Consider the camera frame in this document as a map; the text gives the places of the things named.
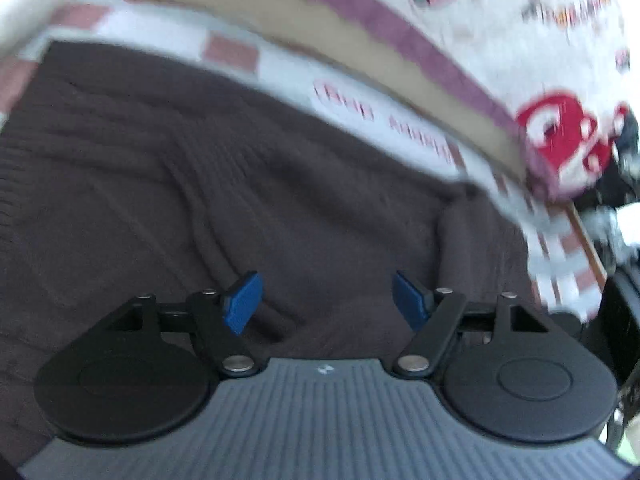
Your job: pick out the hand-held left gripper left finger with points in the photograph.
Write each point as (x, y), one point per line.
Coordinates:
(242, 305)

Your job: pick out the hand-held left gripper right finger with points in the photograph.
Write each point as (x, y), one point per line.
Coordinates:
(410, 302)

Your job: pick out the bear print quilt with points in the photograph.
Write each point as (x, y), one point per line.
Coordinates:
(500, 25)

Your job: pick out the checkered rug with dog print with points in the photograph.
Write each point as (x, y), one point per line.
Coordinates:
(280, 65)

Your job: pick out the beige bed base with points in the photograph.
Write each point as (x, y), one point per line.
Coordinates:
(325, 45)

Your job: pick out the white folded garment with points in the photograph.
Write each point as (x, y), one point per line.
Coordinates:
(30, 0)

